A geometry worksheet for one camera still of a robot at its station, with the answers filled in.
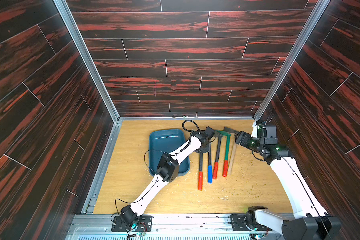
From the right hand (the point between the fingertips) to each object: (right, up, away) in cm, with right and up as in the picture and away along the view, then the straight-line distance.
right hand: (245, 137), depth 78 cm
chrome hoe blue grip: (-16, -19, +15) cm, 29 cm away
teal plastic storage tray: (-45, -3, +28) cm, 53 cm away
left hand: (-18, -10, +23) cm, 31 cm away
